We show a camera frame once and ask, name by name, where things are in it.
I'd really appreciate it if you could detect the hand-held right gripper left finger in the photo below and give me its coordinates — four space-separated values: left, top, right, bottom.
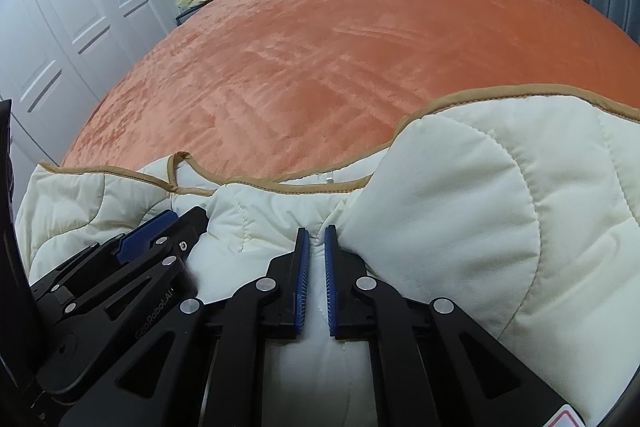
60 228 310 427

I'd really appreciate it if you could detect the orange plush blanket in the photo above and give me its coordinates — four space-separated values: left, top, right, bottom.
60 0 640 188

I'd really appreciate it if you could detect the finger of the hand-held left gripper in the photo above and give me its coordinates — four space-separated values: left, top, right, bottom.
30 209 180 303
65 206 210 313

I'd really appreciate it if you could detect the white wardrobe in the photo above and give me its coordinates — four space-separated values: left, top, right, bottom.
0 0 193 188

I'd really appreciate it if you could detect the cream quilted jacket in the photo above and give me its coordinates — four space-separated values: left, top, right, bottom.
15 83 640 427

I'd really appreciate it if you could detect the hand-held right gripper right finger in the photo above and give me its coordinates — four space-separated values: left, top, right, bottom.
324 225 571 427

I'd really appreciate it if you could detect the grey nightstand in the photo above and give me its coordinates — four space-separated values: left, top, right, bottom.
175 0 221 25

